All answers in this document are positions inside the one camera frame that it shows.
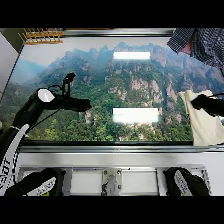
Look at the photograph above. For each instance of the pink garment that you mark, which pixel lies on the pink garment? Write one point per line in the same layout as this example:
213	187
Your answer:
187	48

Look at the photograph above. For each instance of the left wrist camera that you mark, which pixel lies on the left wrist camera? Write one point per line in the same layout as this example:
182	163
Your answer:
68	81

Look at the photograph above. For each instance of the cream garment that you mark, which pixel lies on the cream garment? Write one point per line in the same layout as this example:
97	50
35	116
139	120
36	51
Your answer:
206	128

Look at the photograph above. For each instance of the silver frame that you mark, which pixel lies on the silver frame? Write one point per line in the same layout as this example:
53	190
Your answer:
100	156

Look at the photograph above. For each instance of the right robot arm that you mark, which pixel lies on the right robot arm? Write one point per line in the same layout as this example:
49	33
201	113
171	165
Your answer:
208	104

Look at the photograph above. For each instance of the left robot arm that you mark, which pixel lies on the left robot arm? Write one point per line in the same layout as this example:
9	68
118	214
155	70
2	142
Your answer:
31	108

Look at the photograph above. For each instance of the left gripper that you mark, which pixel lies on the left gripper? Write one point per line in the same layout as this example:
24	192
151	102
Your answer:
78	104

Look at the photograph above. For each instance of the stack of wooden hangers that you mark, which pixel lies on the stack of wooden hangers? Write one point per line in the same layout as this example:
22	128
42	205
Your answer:
43	36

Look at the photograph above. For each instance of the blue checked shirt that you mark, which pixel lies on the blue checked shirt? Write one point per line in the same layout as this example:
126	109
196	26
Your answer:
208	43

